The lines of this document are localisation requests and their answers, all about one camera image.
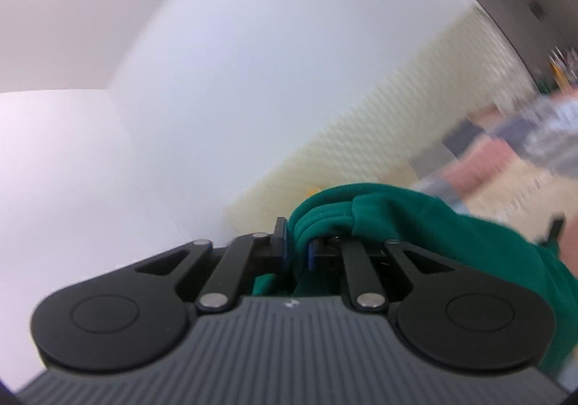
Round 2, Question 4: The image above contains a patchwork bed quilt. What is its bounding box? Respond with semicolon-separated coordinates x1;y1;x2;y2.
401;92;577;250

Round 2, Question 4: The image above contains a green garment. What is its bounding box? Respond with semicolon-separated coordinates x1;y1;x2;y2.
288;183;577;375

